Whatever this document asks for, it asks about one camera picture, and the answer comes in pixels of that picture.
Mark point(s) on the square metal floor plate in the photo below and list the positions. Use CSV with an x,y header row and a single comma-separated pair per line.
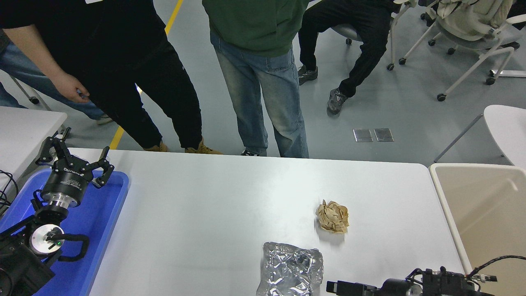
x,y
383,135
363,135

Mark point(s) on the blue plastic tray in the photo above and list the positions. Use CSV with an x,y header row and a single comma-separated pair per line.
x,y
98,213

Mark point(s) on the person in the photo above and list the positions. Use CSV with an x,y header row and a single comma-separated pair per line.
x,y
254,24
24,78
102,49
370,41

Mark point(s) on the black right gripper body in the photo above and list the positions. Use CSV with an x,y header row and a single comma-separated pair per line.
x,y
396,288

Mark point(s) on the tan paper ball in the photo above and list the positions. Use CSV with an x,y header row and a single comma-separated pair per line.
x,y
333,217

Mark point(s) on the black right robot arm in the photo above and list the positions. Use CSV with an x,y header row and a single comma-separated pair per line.
x,y
444,283

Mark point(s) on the white side table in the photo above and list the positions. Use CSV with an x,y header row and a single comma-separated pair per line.
x,y
20,139

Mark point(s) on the white chair frame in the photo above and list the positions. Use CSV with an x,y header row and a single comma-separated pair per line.
x,y
391,41

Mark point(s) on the white-framed chair on casters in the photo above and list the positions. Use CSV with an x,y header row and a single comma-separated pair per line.
x,y
472,43

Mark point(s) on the person's right forearm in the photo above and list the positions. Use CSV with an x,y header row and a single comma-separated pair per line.
x,y
33,49

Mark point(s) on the beige coat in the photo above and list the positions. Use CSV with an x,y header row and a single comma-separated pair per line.
x,y
468,18

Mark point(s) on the person's right hand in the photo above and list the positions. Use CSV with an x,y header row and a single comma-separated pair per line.
x,y
72,88

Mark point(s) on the white chair base bar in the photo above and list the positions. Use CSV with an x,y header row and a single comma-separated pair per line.
x,y
509,73

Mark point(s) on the grey stool seat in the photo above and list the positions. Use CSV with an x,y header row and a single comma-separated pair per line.
x,y
349,32

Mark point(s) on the white round-cornered table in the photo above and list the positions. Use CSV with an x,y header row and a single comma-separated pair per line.
x,y
505,131

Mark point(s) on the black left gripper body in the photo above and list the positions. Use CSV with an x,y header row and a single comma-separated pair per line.
x,y
68,181

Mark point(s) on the large pale bin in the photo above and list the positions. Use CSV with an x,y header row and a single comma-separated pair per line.
x,y
485,205

